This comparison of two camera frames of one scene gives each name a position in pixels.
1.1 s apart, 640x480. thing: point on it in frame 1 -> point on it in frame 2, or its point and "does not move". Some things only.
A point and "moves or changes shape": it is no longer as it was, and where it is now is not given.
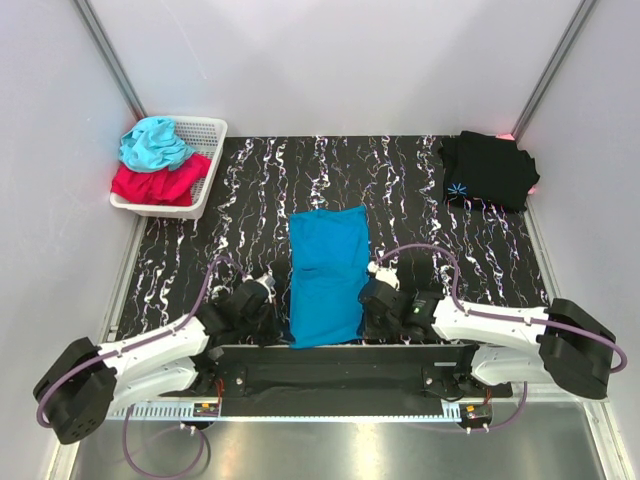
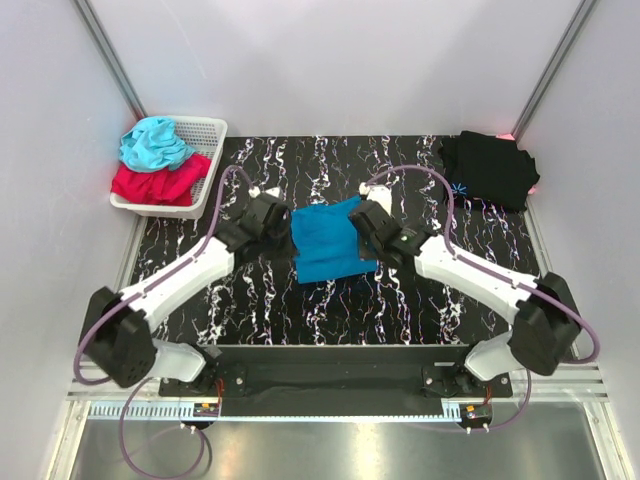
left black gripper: (277, 333) -> (289, 249)
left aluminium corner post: (92, 23) does not move
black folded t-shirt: (481, 167) does not move
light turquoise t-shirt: (151, 144) does not move
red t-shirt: (171, 187) does not move
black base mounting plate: (350, 381) does not move
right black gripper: (367, 330) -> (364, 253)
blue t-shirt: (329, 270) moves or changes shape
